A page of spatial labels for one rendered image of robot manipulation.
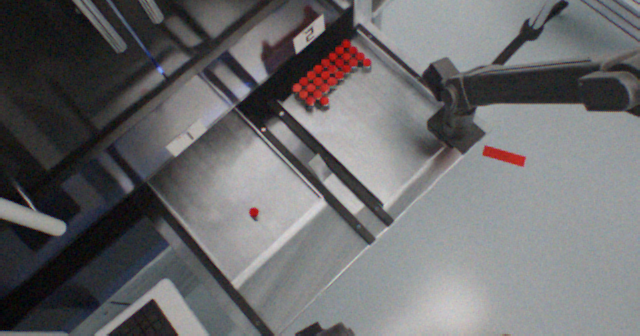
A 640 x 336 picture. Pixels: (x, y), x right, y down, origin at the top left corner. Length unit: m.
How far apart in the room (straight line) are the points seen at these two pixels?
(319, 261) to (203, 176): 0.33
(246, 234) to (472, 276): 1.10
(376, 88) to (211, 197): 0.45
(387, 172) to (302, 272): 0.29
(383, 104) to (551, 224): 1.10
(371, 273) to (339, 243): 0.89
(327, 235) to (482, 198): 1.08
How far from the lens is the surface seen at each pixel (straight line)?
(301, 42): 1.17
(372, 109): 1.24
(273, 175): 1.20
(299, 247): 1.16
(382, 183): 1.19
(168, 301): 1.29
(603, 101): 0.66
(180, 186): 1.25
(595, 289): 2.20
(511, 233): 2.14
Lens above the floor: 2.02
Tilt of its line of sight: 71 degrees down
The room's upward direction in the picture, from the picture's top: 11 degrees counter-clockwise
